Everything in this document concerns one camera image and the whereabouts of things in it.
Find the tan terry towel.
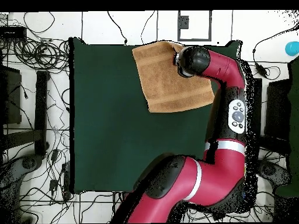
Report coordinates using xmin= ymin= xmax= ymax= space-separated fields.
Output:
xmin=131 ymin=40 xmax=215 ymax=113

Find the black flat panel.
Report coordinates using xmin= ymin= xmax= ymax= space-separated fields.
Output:
xmin=0 ymin=65 xmax=22 ymax=125
xmin=265 ymin=79 xmax=291 ymax=141

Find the dark green table cloth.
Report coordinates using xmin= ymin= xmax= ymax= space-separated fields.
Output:
xmin=69 ymin=37 xmax=242 ymax=194

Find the small grey box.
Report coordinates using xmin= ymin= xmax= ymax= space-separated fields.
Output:
xmin=179 ymin=15 xmax=189 ymax=30

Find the black T-shaped stand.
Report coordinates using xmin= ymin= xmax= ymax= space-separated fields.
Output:
xmin=251 ymin=78 xmax=290 ymax=160
xmin=2 ymin=70 xmax=50 ymax=156

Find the dark tripod base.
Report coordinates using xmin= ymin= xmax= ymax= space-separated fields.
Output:
xmin=0 ymin=155 xmax=44 ymax=187
xmin=256 ymin=159 xmax=291 ymax=187

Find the dark green fabric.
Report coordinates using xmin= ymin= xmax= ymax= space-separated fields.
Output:
xmin=275 ymin=55 xmax=299 ymax=199

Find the blue round object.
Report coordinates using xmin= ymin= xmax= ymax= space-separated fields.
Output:
xmin=284 ymin=41 xmax=299 ymax=57

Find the black electronics box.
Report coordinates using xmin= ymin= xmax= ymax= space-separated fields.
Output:
xmin=0 ymin=26 xmax=27 ymax=39

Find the black cable with plug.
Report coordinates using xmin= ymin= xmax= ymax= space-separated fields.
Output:
xmin=107 ymin=10 xmax=128 ymax=45

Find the grey rectangular frame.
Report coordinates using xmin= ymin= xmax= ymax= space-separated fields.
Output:
xmin=177 ymin=10 xmax=213 ymax=42

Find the black cable with adapter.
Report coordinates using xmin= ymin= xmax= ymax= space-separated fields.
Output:
xmin=252 ymin=23 xmax=299 ymax=79

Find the black cable coil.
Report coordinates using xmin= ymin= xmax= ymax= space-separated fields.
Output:
xmin=12 ymin=38 xmax=71 ymax=71

